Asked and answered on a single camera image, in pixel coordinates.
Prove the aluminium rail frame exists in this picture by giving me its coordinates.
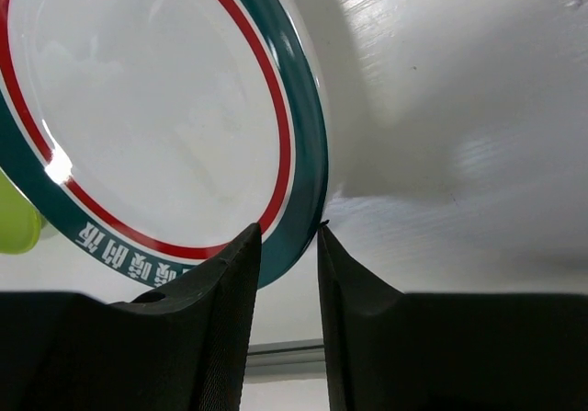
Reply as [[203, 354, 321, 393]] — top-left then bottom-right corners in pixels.
[[246, 338, 324, 370]]

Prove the white plate red green rim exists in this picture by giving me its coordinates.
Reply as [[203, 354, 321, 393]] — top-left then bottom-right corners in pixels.
[[1, 0, 329, 287]]

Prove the green plastic plate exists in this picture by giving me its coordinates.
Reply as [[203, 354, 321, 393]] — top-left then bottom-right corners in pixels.
[[0, 172, 42, 255]]

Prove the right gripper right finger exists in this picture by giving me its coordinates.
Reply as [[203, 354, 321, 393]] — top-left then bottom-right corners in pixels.
[[318, 225, 587, 410]]

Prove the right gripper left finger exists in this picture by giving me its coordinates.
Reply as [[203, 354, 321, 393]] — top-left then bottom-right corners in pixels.
[[1, 224, 262, 410]]

